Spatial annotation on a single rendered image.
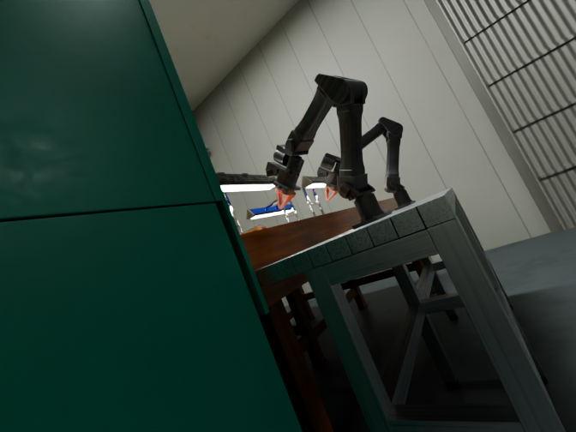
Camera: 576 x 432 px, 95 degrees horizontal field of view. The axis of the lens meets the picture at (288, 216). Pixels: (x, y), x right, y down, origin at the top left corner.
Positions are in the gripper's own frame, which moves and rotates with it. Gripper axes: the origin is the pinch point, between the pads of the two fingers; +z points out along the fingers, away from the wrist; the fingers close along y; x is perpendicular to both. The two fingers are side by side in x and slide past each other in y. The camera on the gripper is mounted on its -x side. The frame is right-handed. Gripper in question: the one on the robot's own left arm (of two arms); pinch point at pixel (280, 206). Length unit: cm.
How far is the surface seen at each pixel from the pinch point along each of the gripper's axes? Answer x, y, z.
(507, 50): 30, -216, -141
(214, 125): -289, -213, 16
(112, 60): -12, 57, -30
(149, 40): -20, 46, -37
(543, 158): 92, -215, -69
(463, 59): 1, -217, -129
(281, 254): 20.4, 25.0, 2.7
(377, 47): -82, -218, -128
